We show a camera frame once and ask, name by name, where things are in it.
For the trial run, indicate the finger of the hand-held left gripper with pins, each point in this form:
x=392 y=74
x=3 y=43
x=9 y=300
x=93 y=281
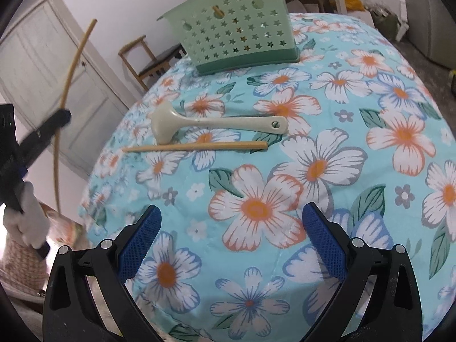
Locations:
x=46 y=137

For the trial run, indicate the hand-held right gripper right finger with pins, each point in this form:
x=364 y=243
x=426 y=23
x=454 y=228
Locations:
x=324 y=242

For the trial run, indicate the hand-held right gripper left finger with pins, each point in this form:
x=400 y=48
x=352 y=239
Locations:
x=140 y=245

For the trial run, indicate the wooden chopstick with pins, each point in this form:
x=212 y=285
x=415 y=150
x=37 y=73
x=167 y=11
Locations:
x=218 y=11
x=54 y=164
x=196 y=146

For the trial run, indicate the beige plastic spoon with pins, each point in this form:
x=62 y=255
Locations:
x=228 y=123

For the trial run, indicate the green plastic utensil holder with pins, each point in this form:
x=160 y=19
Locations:
x=221 y=57

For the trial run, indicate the person's left hand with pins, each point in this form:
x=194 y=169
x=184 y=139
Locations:
x=30 y=217

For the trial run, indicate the white panel door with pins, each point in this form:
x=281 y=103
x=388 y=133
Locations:
x=42 y=60

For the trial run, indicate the floral blue blanket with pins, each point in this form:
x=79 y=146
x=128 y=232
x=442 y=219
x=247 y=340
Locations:
x=320 y=121

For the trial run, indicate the peach checkered cloth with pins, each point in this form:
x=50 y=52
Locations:
x=21 y=270

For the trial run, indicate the wooden chair with dark seat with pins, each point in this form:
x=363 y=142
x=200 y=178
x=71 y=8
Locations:
x=160 y=60

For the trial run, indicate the dark green bag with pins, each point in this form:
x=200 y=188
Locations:
x=386 y=25

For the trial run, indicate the grey refrigerator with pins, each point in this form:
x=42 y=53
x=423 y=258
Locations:
x=438 y=35

